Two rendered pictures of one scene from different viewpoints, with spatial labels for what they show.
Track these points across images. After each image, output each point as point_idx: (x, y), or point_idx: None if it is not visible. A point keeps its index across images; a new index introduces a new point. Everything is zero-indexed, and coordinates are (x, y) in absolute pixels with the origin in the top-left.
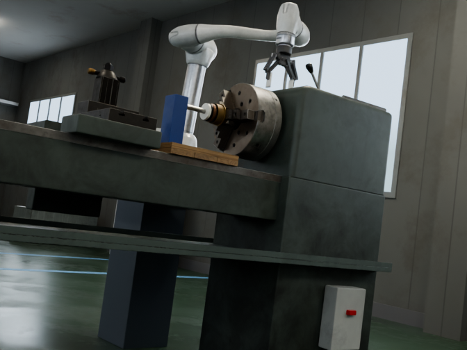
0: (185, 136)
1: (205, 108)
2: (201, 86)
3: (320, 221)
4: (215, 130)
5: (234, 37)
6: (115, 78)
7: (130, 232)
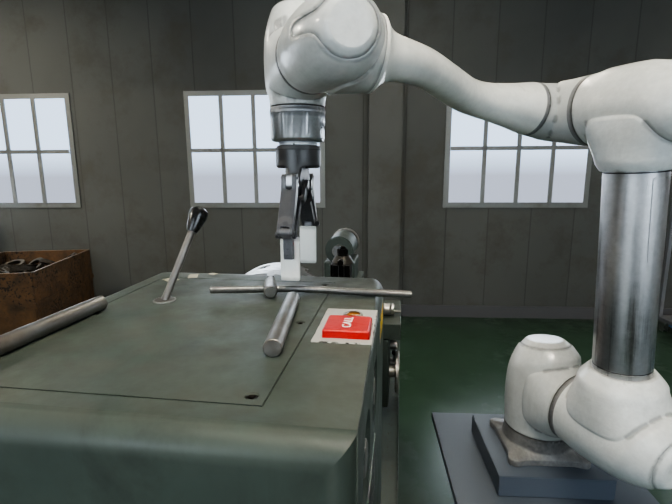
0: (577, 371)
1: None
2: (611, 235)
3: None
4: None
5: (456, 110)
6: (332, 263)
7: (397, 456)
